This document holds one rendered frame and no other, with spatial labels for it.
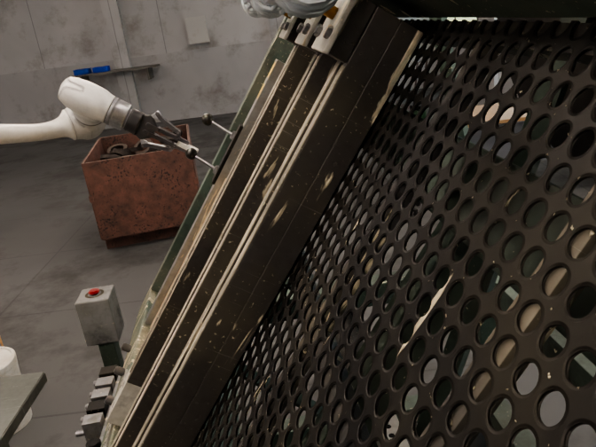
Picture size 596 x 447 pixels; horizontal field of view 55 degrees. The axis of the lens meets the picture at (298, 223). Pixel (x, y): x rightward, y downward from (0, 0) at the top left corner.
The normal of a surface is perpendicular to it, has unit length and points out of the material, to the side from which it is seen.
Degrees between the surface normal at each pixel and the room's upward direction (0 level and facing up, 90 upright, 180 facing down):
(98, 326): 90
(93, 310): 90
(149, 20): 90
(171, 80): 90
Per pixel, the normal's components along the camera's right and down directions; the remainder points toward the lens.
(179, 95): 0.03, 0.35
